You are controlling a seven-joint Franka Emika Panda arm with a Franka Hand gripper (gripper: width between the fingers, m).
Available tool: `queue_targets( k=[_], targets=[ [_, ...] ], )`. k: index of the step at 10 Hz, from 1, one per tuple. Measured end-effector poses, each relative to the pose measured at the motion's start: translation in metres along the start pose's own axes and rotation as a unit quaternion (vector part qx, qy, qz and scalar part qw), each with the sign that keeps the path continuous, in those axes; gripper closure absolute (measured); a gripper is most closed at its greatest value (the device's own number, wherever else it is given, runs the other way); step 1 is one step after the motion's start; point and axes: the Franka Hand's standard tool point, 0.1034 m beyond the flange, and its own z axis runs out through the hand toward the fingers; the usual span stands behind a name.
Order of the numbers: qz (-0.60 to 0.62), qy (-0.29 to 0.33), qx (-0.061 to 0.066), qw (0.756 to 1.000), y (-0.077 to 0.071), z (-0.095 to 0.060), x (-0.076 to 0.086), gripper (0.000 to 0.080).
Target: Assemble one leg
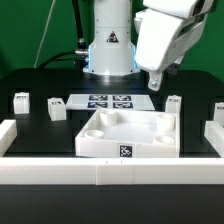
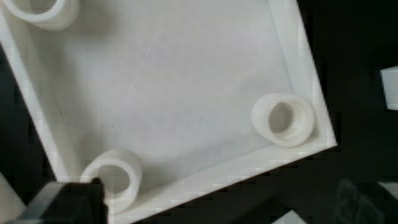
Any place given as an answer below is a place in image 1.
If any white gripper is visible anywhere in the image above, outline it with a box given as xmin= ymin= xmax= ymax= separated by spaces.
xmin=136 ymin=9 xmax=204 ymax=91

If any white square tabletop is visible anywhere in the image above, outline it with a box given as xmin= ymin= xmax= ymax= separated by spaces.
xmin=75 ymin=109 xmax=180 ymax=158

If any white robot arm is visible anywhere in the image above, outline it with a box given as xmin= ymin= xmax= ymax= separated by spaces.
xmin=84 ymin=0 xmax=217 ymax=91

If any white marker sheet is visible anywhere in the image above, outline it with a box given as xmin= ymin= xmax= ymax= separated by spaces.
xmin=66 ymin=94 xmax=154 ymax=111

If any white U-shaped obstacle fence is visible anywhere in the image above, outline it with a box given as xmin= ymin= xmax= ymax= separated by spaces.
xmin=0 ymin=120 xmax=224 ymax=185

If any black cable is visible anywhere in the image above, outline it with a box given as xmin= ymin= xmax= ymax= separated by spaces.
xmin=38 ymin=0 xmax=90 ymax=69

